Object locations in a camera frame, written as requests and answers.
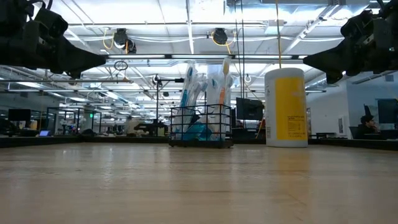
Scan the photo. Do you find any black hanging cable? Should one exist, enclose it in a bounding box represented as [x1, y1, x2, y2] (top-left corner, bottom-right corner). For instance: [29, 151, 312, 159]
[239, 0, 246, 100]

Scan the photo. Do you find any person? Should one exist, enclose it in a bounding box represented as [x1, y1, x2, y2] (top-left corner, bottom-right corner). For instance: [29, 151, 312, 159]
[354, 114, 382, 140]

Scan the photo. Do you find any black wire basket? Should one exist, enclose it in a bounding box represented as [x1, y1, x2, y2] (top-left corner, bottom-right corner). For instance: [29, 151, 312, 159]
[169, 104, 234, 149]

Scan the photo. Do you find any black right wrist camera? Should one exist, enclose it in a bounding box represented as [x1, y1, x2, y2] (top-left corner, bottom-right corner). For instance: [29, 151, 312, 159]
[340, 9, 376, 40]

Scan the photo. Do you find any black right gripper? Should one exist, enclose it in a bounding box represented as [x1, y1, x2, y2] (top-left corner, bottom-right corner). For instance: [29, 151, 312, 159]
[303, 18, 398, 85]

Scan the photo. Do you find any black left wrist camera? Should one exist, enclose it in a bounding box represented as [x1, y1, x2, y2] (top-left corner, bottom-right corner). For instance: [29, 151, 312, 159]
[34, 7, 69, 40]

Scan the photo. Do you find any black metal frame station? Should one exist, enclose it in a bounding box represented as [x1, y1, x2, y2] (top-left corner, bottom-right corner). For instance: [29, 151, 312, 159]
[154, 78, 208, 138]
[45, 106, 103, 135]

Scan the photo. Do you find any orange white toothbrush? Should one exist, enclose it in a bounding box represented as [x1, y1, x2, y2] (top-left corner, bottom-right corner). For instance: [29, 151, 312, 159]
[217, 57, 233, 108]

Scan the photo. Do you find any white dark-blue toothbrush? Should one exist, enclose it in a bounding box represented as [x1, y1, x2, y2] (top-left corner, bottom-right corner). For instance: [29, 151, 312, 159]
[193, 76, 210, 125]

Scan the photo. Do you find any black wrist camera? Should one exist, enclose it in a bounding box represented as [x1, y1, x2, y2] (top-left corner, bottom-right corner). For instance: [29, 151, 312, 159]
[34, 7, 69, 40]
[340, 9, 376, 40]

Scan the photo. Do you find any long ceiling light strip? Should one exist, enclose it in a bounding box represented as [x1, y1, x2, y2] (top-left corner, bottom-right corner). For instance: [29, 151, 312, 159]
[105, 54, 308, 60]

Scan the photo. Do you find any dark monitor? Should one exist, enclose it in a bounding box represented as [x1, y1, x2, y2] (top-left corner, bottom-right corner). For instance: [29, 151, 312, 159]
[235, 96, 265, 121]
[377, 98, 398, 124]
[7, 108, 32, 122]

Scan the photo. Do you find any black ceiling cable reel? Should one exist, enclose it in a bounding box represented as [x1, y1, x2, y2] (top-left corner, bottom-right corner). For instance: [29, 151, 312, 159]
[212, 27, 229, 46]
[113, 27, 137, 54]

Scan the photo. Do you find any white canister yellow label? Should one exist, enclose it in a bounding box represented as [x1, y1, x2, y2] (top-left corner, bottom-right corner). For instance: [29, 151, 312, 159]
[264, 67, 308, 148]

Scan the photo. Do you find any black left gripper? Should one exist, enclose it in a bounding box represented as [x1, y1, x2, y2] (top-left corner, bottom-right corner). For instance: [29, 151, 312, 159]
[0, 20, 107, 80]

